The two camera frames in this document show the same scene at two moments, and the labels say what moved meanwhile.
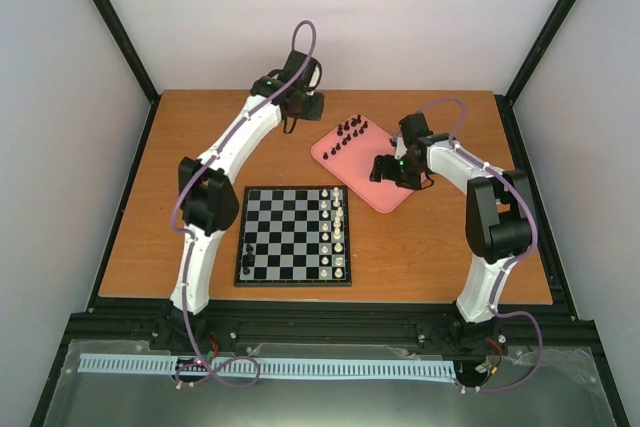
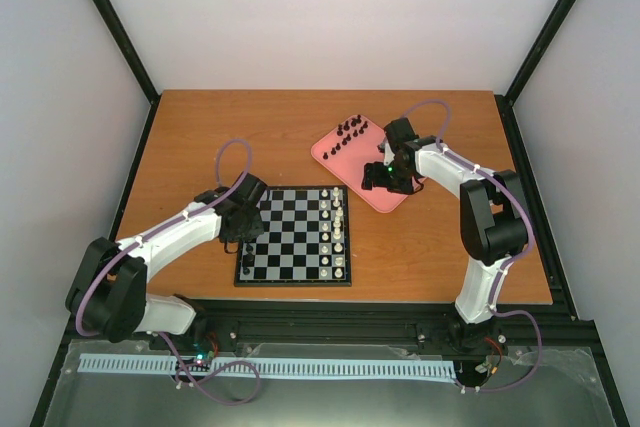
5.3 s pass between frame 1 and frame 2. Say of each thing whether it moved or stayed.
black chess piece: stayed
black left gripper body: moved
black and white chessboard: stayed
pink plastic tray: stayed
